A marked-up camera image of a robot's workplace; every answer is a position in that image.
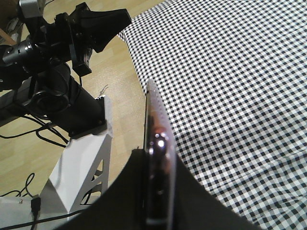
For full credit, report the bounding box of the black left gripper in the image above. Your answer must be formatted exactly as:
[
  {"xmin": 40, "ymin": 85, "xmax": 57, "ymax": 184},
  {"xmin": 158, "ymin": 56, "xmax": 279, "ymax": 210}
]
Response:
[{"xmin": 33, "ymin": 2, "xmax": 131, "ymax": 76}]

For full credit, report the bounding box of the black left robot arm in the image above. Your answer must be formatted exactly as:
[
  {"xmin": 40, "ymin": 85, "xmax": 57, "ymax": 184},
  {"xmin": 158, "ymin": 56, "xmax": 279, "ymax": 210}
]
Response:
[{"xmin": 0, "ymin": 0, "xmax": 131, "ymax": 230}]

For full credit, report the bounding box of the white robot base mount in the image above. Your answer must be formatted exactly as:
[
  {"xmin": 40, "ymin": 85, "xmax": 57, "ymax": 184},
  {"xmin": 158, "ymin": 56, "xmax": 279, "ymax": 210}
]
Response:
[{"xmin": 0, "ymin": 95, "xmax": 113, "ymax": 230}]

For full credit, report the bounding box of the black smartphone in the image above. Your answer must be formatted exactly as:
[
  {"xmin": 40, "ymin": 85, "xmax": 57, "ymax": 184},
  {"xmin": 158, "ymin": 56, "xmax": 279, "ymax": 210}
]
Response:
[{"xmin": 144, "ymin": 80, "xmax": 177, "ymax": 230}]

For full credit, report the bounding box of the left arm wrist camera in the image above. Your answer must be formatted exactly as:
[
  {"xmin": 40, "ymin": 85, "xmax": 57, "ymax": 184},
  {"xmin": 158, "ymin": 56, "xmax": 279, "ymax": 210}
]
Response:
[{"xmin": 19, "ymin": 0, "xmax": 42, "ymax": 18}]

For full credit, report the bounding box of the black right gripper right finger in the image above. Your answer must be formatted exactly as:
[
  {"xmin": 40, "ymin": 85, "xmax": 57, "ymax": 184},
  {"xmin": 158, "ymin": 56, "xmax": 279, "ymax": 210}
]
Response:
[{"xmin": 174, "ymin": 157, "xmax": 260, "ymax": 230}]

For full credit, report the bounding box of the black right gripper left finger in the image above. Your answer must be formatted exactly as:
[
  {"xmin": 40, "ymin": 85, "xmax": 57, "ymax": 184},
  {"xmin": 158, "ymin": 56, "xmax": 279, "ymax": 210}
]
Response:
[{"xmin": 57, "ymin": 149, "xmax": 144, "ymax": 230}]

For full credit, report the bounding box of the black white checkered bedsheet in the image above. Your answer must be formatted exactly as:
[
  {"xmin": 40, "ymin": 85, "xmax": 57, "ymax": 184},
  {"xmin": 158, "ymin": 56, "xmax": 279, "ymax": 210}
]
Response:
[{"xmin": 119, "ymin": 0, "xmax": 307, "ymax": 230}]

